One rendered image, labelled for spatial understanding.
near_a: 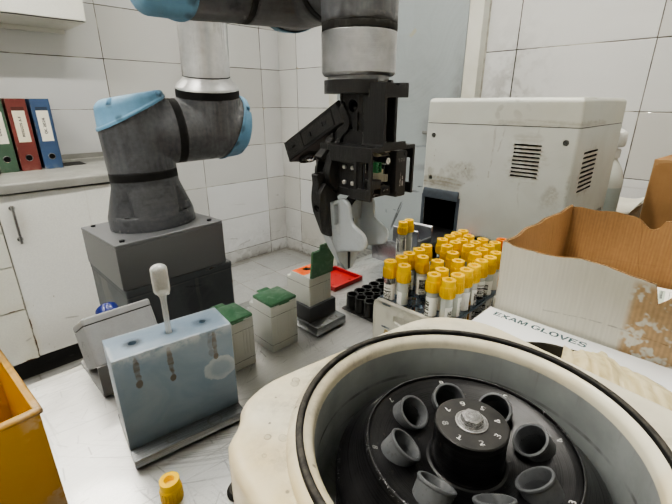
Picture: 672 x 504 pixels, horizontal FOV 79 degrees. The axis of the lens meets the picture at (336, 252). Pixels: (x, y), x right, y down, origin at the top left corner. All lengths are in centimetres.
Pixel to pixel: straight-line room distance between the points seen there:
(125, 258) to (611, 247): 74
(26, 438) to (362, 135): 36
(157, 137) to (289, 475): 64
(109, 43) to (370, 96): 244
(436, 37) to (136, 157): 184
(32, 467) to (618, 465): 38
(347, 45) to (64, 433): 45
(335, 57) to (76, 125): 236
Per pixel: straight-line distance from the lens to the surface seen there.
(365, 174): 42
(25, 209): 206
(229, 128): 82
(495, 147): 79
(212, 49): 81
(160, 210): 78
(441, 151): 84
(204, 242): 79
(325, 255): 53
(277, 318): 50
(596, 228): 70
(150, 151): 78
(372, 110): 41
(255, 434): 26
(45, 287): 216
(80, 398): 53
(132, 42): 283
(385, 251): 74
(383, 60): 42
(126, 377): 38
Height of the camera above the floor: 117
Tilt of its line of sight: 20 degrees down
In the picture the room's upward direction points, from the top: straight up
